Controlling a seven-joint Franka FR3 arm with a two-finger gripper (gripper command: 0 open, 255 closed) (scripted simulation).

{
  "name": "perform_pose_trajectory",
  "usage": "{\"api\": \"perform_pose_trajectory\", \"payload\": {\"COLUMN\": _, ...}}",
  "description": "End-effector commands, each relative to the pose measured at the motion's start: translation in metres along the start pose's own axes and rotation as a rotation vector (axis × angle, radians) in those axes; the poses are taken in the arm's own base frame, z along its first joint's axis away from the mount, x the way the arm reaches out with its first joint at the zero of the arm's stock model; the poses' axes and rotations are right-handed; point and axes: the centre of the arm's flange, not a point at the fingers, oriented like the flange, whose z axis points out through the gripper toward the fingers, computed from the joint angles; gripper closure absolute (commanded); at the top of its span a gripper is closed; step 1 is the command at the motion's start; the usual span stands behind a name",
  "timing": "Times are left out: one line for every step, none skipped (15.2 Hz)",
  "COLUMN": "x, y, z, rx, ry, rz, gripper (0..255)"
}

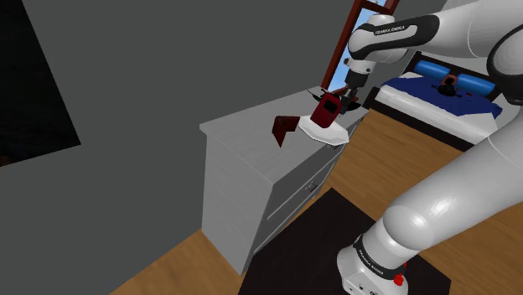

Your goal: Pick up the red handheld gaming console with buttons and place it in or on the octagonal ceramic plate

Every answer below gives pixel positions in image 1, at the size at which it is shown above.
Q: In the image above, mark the black spiky object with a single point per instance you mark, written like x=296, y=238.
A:
x=352, y=107

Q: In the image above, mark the white plate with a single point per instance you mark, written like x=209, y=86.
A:
x=331, y=135

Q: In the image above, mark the dark wall picture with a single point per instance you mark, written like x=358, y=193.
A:
x=28, y=94

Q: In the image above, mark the red handheld device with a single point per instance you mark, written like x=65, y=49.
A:
x=325, y=111

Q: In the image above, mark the bed with blue bedding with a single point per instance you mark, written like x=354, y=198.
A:
x=425, y=106

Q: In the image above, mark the red-brown framed window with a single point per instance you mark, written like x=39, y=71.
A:
x=337, y=49

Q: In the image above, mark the black robot stand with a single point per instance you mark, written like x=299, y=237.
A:
x=318, y=245

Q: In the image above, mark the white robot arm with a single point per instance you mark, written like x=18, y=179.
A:
x=449, y=204

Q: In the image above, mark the dark red folded card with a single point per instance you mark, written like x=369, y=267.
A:
x=282, y=127

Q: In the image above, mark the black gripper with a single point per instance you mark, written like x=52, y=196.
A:
x=351, y=93

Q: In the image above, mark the grey chest of drawers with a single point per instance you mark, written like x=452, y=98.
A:
x=245, y=155

